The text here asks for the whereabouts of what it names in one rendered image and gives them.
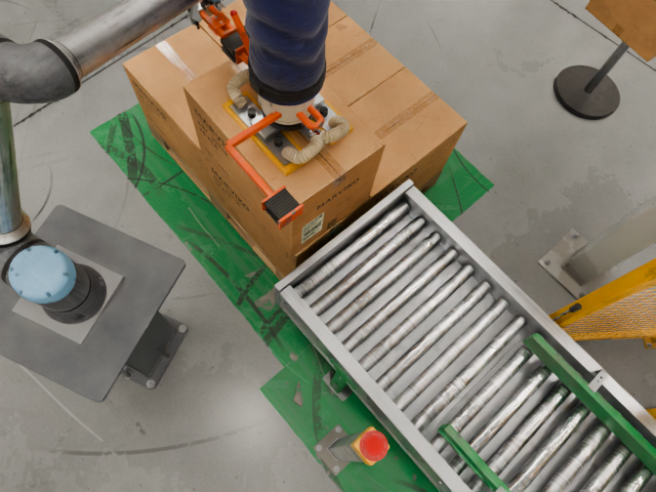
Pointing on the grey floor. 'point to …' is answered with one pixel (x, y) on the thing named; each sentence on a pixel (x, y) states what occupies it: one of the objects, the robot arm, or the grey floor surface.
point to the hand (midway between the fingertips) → (205, 14)
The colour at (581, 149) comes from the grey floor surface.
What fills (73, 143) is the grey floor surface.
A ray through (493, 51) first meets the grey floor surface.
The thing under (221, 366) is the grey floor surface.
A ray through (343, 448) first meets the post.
